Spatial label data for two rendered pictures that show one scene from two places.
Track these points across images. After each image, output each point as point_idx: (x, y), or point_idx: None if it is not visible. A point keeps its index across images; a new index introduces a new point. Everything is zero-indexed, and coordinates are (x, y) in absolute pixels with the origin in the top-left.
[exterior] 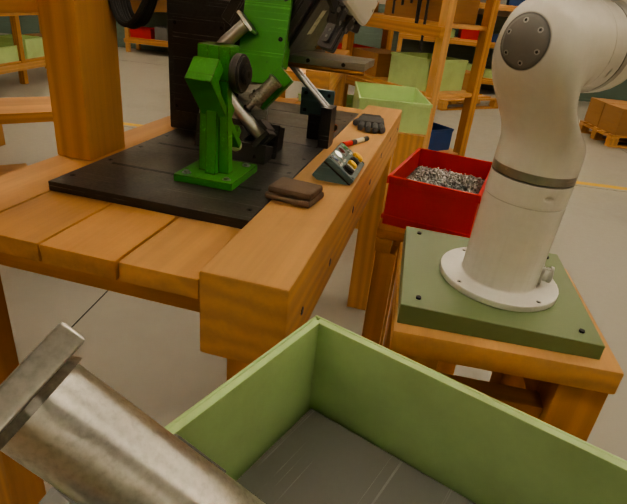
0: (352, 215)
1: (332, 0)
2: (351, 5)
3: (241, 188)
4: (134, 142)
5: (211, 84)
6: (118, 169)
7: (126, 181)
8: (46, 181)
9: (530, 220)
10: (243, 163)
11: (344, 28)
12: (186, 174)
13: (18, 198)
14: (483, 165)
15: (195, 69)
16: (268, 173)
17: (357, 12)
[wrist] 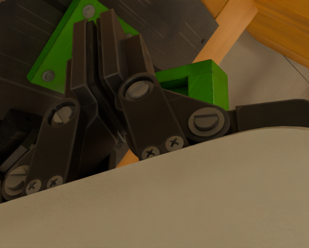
0: None
1: (296, 107)
2: (170, 162)
3: (63, 0)
4: (131, 155)
5: (205, 60)
6: (170, 60)
7: (173, 25)
8: (209, 43)
9: None
10: (51, 84)
11: (82, 111)
12: (129, 30)
13: (232, 3)
14: None
15: (224, 87)
16: (8, 71)
17: (62, 200)
